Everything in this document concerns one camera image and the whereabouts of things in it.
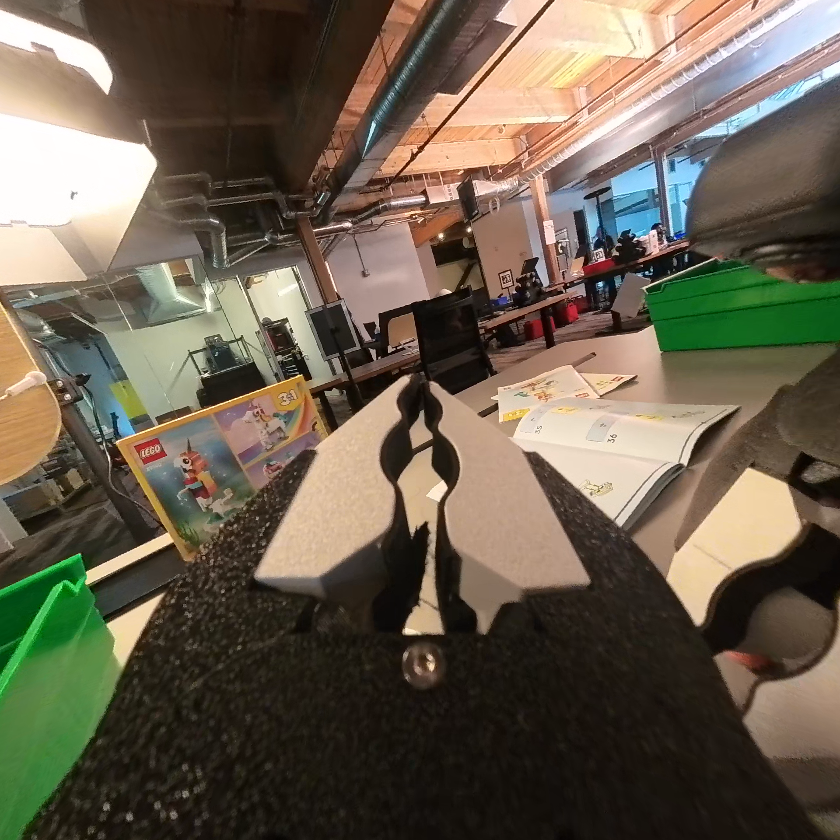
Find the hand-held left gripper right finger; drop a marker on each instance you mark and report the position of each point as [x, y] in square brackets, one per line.
[512, 518]

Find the yellow lego set box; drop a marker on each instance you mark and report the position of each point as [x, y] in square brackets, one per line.
[197, 459]

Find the small white paper slip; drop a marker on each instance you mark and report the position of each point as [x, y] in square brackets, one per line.
[439, 492]

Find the metal exhaust hood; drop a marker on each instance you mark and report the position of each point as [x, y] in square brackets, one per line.
[170, 298]

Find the lego instruction booklet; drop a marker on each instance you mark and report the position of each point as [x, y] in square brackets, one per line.
[630, 453]

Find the green plastic bin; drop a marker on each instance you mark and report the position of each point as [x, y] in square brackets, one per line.
[735, 321]
[46, 689]

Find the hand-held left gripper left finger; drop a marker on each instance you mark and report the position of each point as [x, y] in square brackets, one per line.
[328, 512]

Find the black light stand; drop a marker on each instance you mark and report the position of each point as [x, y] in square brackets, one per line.
[98, 459]

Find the black mesh chair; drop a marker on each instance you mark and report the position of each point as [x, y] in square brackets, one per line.
[453, 341]

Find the instruction booklet with yellow corner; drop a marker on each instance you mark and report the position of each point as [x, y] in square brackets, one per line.
[544, 390]

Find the brown wooden table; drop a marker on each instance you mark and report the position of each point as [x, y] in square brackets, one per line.
[380, 364]

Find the studio light panel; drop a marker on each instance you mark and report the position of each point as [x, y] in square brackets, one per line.
[65, 170]

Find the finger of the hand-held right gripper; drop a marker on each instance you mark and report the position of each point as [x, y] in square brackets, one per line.
[807, 735]
[735, 538]

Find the black monitor on stand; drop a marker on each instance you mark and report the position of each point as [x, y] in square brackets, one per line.
[331, 328]

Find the small leaflet with red logo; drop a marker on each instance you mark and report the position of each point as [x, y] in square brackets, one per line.
[613, 384]

